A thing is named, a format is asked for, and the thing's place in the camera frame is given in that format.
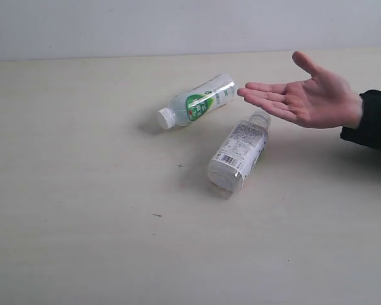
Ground person's open bare hand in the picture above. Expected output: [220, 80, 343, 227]
[237, 51, 363, 129]

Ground green label bottle white cap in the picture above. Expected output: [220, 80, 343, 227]
[157, 74, 236, 130]

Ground clear bottle white text label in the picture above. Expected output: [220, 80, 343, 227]
[208, 109, 271, 193]

